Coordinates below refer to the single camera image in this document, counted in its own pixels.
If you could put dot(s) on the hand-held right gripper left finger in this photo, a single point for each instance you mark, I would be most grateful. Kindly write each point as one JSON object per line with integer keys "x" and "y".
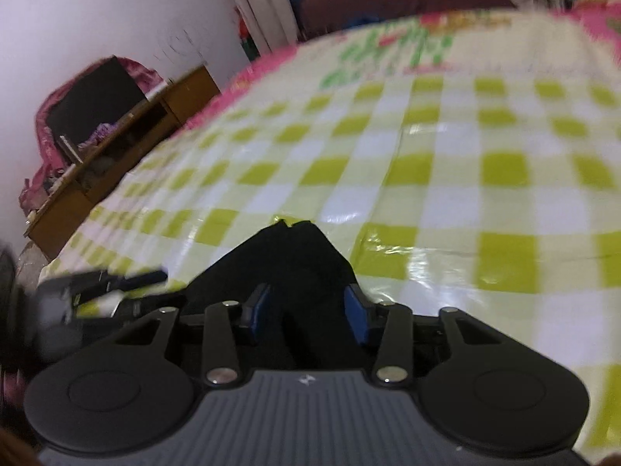
{"x": 257, "y": 313}

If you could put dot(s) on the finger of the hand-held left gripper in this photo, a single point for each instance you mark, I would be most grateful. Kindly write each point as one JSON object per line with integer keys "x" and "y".
{"x": 143, "y": 279}

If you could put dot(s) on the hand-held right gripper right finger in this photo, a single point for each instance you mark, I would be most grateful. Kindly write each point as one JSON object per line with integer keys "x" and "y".
{"x": 358, "y": 315}

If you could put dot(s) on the black pants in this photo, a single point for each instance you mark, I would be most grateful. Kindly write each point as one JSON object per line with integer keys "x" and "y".
{"x": 301, "y": 272}

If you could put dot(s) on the wooden cabinet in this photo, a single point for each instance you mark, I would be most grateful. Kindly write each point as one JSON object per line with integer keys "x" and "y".
{"x": 63, "y": 213}

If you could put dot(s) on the green checked bed sheet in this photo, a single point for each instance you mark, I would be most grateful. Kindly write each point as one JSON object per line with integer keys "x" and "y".
{"x": 436, "y": 204}

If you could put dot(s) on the pink covered television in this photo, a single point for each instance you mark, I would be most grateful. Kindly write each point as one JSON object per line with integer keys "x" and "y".
{"x": 43, "y": 150}

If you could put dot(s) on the black television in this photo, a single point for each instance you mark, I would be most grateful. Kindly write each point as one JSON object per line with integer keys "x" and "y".
{"x": 92, "y": 102}

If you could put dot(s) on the light curtain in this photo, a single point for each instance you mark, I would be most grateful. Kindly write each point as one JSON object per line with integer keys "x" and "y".
{"x": 262, "y": 9}

